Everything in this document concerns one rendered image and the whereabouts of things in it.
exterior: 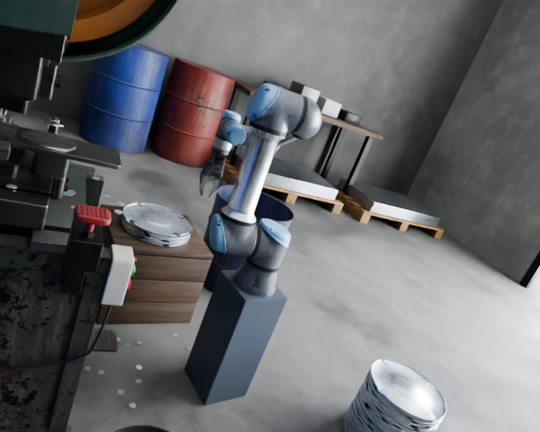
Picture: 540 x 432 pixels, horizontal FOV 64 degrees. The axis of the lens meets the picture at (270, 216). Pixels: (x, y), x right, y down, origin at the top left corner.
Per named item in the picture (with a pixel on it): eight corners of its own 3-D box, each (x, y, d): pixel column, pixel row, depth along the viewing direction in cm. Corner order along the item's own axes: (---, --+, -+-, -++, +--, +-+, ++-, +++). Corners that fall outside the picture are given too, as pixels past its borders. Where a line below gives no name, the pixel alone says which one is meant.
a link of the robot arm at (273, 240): (285, 272, 143) (299, 237, 139) (248, 265, 138) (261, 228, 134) (274, 254, 154) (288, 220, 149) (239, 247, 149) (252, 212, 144)
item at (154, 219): (109, 205, 179) (109, 203, 179) (165, 203, 202) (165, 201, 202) (148, 239, 164) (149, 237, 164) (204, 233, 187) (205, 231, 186)
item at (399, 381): (406, 358, 178) (407, 357, 178) (461, 416, 155) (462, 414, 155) (355, 363, 162) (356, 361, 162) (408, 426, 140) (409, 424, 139)
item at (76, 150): (108, 190, 127) (118, 147, 123) (111, 211, 115) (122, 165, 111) (10, 171, 115) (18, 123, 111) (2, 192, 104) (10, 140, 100)
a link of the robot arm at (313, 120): (341, 103, 130) (274, 133, 175) (310, 91, 126) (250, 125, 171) (335, 140, 129) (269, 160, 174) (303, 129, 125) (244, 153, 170)
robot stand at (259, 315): (223, 363, 176) (261, 269, 161) (245, 396, 163) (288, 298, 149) (183, 369, 164) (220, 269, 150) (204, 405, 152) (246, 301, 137)
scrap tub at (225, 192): (249, 264, 266) (276, 194, 250) (273, 305, 231) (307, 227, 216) (183, 255, 246) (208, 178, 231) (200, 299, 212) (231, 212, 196)
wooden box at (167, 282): (167, 275, 221) (186, 214, 210) (190, 322, 191) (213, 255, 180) (84, 271, 199) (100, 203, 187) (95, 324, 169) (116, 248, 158)
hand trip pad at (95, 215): (102, 239, 94) (111, 207, 91) (104, 253, 89) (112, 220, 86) (68, 234, 90) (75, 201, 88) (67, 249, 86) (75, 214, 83)
